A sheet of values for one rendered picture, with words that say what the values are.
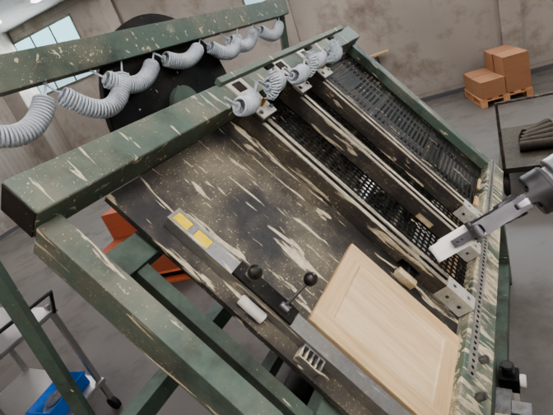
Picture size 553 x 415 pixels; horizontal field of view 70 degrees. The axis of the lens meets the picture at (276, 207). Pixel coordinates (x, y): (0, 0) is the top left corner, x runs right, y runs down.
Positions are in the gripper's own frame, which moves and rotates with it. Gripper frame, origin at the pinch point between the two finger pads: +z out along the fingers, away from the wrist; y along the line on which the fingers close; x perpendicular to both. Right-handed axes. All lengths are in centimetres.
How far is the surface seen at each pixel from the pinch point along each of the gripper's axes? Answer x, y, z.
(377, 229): -14, -62, 23
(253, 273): -15.8, 1.6, 37.4
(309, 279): -8.9, -11.2, 32.2
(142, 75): -110, -33, 59
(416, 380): 30, -40, 33
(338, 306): 1.1, -31.3, 37.9
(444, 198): -13, -123, 2
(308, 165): -45, -51, 28
